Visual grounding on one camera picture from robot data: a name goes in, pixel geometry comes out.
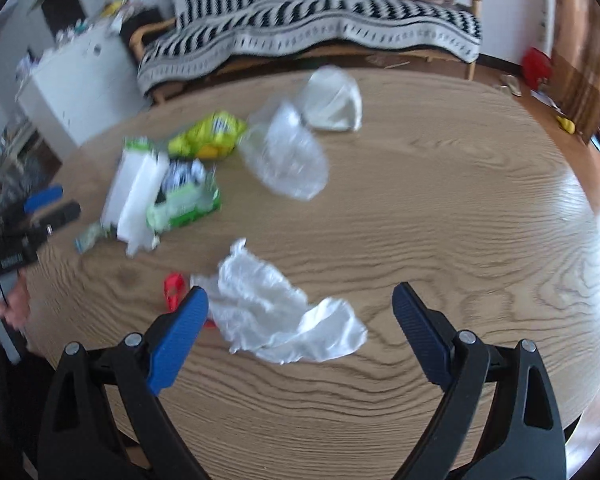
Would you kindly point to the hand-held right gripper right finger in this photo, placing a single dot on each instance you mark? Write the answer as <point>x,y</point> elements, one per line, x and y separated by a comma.
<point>417,327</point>

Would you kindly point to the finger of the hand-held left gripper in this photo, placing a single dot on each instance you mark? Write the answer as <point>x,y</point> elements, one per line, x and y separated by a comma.
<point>42,198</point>
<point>60,215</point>

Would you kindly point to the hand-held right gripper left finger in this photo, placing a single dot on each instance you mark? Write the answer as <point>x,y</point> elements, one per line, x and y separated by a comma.
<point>180,335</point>

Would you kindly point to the white tissue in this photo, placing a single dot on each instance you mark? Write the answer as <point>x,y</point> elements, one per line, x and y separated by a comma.
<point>260,300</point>

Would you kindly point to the yellow-green snack packet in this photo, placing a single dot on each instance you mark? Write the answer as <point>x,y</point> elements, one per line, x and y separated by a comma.
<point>215,132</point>

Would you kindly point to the person's left hand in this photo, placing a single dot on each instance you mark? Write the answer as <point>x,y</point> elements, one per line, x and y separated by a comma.
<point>15,305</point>

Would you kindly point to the small pale green wrapper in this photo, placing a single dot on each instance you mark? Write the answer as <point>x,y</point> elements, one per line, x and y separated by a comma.
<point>87,238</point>

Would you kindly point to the red plastic piece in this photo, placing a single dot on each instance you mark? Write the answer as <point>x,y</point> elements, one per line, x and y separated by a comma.
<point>174,292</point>

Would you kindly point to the white green printed box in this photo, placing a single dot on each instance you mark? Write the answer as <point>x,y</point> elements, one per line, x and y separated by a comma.
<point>135,195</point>

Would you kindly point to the white cabinet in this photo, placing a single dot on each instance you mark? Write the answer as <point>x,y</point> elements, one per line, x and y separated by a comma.
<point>80,85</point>

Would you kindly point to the green plastic wrapper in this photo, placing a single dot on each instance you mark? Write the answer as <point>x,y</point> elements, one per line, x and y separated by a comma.
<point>185,207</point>

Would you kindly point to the pile of paper clutter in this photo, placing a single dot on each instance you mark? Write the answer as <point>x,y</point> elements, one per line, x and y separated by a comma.
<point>112,10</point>

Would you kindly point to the clear plastic bag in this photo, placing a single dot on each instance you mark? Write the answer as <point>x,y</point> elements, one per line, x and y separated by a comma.
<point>290,160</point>

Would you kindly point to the white crumpled paper bag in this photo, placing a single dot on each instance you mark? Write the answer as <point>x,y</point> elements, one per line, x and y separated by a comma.
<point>330,105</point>

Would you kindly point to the small yellow toy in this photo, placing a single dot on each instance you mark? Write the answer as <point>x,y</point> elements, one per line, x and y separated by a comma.
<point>566,124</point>

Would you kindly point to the beige slipper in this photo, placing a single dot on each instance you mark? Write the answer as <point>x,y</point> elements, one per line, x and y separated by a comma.
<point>515,90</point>
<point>507,81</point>

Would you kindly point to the white paper sheet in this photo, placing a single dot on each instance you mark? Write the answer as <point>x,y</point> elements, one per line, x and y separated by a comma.
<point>545,100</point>

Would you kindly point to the red bag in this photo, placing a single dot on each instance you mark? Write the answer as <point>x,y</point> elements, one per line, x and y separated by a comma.
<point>536,67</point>

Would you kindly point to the sofa with striped blanket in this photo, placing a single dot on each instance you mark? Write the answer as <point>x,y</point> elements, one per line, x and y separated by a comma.
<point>330,15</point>

